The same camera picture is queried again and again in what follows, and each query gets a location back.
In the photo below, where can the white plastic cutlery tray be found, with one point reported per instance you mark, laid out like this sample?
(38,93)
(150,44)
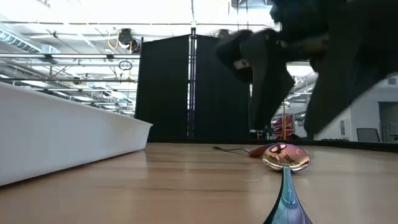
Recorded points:
(62,137)

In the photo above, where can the silver ceiling air duct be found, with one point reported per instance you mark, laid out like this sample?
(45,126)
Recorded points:
(18,42)
(306,81)

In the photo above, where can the iridescent rainbow spoon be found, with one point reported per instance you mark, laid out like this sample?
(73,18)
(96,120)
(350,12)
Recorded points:
(286,158)
(258,152)

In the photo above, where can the black room divider screen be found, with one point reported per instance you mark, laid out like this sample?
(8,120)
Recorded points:
(174,93)

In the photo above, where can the rack with red bins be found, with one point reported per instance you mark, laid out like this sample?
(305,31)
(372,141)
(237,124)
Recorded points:
(281,126)

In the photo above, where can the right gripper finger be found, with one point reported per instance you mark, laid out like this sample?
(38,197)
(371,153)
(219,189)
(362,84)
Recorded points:
(342,84)
(269,87)

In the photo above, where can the grey wall box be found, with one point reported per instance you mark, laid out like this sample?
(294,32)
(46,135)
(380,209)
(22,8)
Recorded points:
(342,127)

